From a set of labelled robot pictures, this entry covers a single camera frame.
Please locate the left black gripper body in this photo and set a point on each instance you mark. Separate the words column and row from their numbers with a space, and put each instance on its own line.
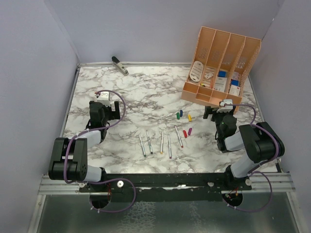
column 110, row 114

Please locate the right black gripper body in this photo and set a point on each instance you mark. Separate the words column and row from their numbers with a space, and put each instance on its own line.
column 216, row 116

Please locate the green pen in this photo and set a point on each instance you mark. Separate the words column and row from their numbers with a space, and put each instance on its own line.
column 142, row 145

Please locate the blue pen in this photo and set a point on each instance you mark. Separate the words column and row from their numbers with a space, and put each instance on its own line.
column 149, row 143

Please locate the yellow pen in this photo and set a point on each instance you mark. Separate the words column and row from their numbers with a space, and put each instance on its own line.
column 162, row 142

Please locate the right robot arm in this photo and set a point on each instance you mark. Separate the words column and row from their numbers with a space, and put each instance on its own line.
column 260, row 142

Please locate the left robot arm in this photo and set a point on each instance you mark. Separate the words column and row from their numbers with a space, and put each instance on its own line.
column 69, row 157

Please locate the red tipped pen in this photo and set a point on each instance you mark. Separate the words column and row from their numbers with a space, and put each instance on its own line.
column 178, row 136

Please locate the purple tipped pen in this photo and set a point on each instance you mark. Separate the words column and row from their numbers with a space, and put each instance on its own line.
column 169, row 147

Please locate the white oval item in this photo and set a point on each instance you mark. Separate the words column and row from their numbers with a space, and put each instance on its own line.
column 196, row 71

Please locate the black grey stapler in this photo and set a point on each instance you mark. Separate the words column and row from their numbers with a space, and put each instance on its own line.
column 119, row 66

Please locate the orange desk organizer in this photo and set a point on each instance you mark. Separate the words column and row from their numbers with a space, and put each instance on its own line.
column 227, row 59

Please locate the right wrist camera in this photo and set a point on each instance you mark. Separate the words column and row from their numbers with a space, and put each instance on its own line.
column 226, row 104

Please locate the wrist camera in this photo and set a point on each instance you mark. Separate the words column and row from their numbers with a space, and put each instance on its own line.
column 104, row 98
column 226, row 104

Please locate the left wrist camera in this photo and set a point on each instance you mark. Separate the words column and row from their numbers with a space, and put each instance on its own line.
column 104, row 98

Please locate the aluminium frame rail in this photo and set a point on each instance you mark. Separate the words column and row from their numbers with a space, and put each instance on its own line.
column 259, row 183

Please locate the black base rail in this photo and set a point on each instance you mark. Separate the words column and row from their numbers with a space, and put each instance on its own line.
column 160, row 196

